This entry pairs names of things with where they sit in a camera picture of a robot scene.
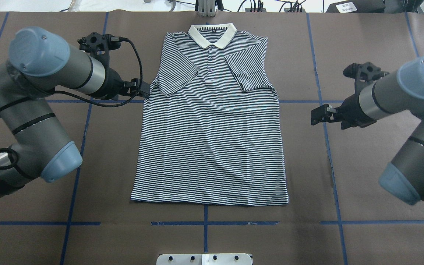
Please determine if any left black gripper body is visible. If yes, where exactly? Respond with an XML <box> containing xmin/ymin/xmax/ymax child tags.
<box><xmin>102</xmin><ymin>67</ymin><xmax>125</xmax><ymax>100</ymax></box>

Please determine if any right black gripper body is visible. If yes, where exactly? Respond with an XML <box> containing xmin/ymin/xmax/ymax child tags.
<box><xmin>337</xmin><ymin>93</ymin><xmax>377</xmax><ymax>130</ymax></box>

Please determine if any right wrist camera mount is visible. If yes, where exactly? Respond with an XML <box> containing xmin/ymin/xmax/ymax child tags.
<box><xmin>343</xmin><ymin>62</ymin><xmax>390</xmax><ymax>95</ymax></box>

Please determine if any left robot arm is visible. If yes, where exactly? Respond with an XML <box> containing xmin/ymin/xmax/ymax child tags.
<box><xmin>0</xmin><ymin>26</ymin><xmax>149</xmax><ymax>198</ymax></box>

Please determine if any grey orange usb hub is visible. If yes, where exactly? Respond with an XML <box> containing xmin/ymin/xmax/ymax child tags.
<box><xmin>278</xmin><ymin>0</ymin><xmax>306</xmax><ymax>13</ymax></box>
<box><xmin>240</xmin><ymin>0</ymin><xmax>265</xmax><ymax>13</ymax></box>

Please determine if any black box with label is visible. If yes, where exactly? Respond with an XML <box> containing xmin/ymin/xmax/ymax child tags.
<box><xmin>325</xmin><ymin>0</ymin><xmax>386</xmax><ymax>14</ymax></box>

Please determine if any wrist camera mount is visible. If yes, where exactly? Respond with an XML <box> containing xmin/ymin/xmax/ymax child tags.
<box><xmin>77</xmin><ymin>32</ymin><xmax>121</xmax><ymax>68</ymax></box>
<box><xmin>343</xmin><ymin>62</ymin><xmax>390</xmax><ymax>95</ymax></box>

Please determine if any navy white striped polo shirt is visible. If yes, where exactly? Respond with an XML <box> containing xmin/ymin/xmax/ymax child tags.
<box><xmin>130</xmin><ymin>22</ymin><xmax>289</xmax><ymax>206</ymax></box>

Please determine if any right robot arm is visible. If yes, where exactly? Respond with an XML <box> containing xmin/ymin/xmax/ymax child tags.
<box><xmin>311</xmin><ymin>55</ymin><xmax>424</xmax><ymax>206</ymax></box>

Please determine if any aluminium frame post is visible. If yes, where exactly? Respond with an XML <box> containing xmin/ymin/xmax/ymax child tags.
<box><xmin>195</xmin><ymin>0</ymin><xmax>216</xmax><ymax>17</ymax></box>

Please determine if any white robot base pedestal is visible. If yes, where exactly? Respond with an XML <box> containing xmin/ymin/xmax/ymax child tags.
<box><xmin>156</xmin><ymin>253</ymin><xmax>254</xmax><ymax>265</ymax></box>

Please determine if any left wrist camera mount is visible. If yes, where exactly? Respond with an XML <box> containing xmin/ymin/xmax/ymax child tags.
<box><xmin>77</xmin><ymin>32</ymin><xmax>121</xmax><ymax>68</ymax></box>

